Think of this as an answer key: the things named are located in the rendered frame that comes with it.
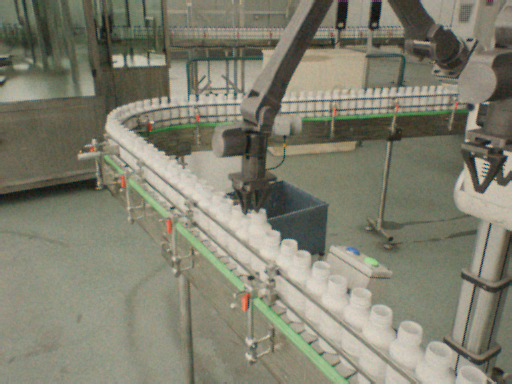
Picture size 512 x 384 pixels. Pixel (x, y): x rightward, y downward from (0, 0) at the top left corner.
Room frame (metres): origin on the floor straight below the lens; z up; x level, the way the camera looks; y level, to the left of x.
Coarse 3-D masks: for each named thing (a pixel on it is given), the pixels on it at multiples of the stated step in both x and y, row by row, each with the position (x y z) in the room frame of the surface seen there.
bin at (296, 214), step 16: (272, 192) 1.88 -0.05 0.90; (288, 192) 1.88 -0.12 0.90; (304, 192) 1.78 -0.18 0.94; (272, 208) 1.88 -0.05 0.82; (288, 208) 1.87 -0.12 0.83; (304, 208) 1.78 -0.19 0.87; (320, 208) 1.64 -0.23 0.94; (272, 224) 1.51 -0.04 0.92; (288, 224) 1.55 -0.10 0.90; (304, 224) 1.59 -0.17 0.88; (320, 224) 1.64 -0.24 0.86; (304, 240) 1.60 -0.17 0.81; (320, 240) 1.64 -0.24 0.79
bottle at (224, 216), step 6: (222, 204) 1.15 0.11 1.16; (228, 204) 1.15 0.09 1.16; (222, 210) 1.15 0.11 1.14; (228, 210) 1.15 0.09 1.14; (216, 216) 1.16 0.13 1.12; (222, 216) 1.15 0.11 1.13; (228, 216) 1.15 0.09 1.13; (222, 222) 1.14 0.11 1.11; (222, 234) 1.14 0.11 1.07; (222, 240) 1.14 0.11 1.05; (228, 240) 1.14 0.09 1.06; (228, 246) 1.14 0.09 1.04; (222, 252) 1.14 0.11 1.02
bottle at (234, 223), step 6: (234, 210) 1.11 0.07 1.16; (240, 210) 1.11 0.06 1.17; (234, 216) 1.11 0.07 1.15; (240, 216) 1.11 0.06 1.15; (228, 222) 1.12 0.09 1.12; (234, 222) 1.10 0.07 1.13; (240, 222) 1.10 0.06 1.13; (228, 228) 1.12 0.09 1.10; (234, 228) 1.09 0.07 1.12; (228, 234) 1.12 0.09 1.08; (234, 240) 1.10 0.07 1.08; (234, 246) 1.10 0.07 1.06; (234, 252) 1.09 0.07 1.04
